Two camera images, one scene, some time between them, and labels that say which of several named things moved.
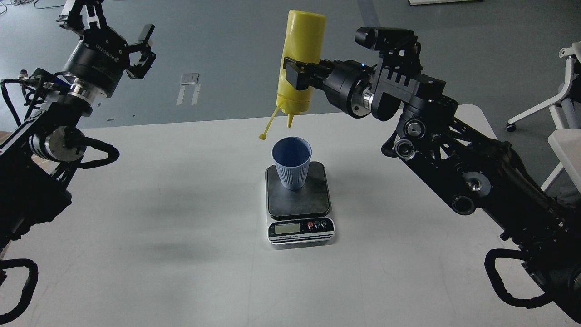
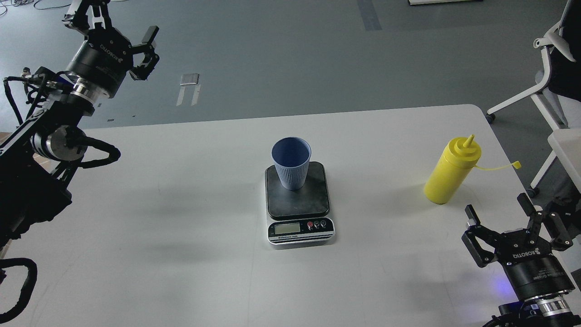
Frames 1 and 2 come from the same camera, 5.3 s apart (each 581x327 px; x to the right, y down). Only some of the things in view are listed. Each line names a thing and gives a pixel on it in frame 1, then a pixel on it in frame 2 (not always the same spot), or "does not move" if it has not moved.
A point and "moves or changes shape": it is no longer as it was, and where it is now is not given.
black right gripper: (348, 85) → (535, 271)
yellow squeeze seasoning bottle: (305, 37) moves or changes shape
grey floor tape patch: (189, 79) does not move
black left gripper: (99, 60) does not move
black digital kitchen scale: (300, 218) does not move
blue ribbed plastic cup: (292, 155) does not move
